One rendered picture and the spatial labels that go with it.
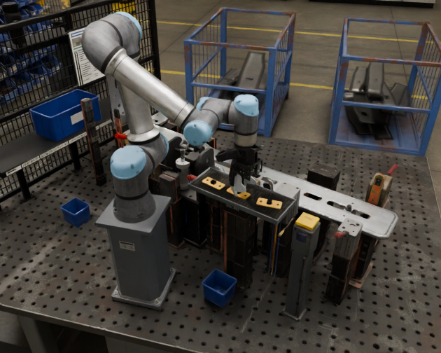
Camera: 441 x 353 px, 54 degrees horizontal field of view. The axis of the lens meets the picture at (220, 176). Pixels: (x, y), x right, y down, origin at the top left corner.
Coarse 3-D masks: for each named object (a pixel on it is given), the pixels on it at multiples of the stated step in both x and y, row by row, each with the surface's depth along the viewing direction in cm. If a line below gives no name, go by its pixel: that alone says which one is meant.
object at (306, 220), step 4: (300, 216) 145; (304, 216) 145; (308, 216) 145; (312, 216) 145; (300, 220) 143; (304, 220) 143; (308, 220) 143; (312, 220) 143; (316, 220) 143; (300, 224) 142; (304, 224) 142; (308, 224) 142; (312, 224) 142; (308, 228) 141; (312, 228) 140
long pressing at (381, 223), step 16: (160, 128) 230; (272, 176) 192; (288, 176) 192; (304, 192) 183; (320, 192) 183; (336, 192) 184; (304, 208) 174; (320, 208) 174; (336, 208) 174; (352, 208) 174; (368, 208) 174; (368, 224) 166; (384, 224) 166
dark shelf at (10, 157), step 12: (108, 108) 243; (108, 120) 232; (84, 132) 221; (12, 144) 210; (24, 144) 210; (36, 144) 210; (48, 144) 210; (60, 144) 211; (0, 156) 201; (12, 156) 201; (24, 156) 201; (36, 156) 202; (0, 168) 192; (12, 168) 193
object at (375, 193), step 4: (376, 176) 175; (380, 176) 174; (384, 176) 175; (376, 180) 175; (380, 180) 174; (384, 180) 175; (376, 184) 175; (380, 184) 175; (372, 188) 177; (376, 188) 176; (380, 188) 175; (372, 192) 178; (376, 192) 177; (380, 192) 176; (372, 196) 178; (376, 196) 177; (368, 200) 180; (372, 200) 178; (376, 200) 178; (376, 204) 178
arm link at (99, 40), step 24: (96, 24) 126; (96, 48) 123; (120, 48) 125; (120, 72) 124; (144, 72) 126; (144, 96) 126; (168, 96) 125; (192, 120) 126; (216, 120) 131; (192, 144) 127
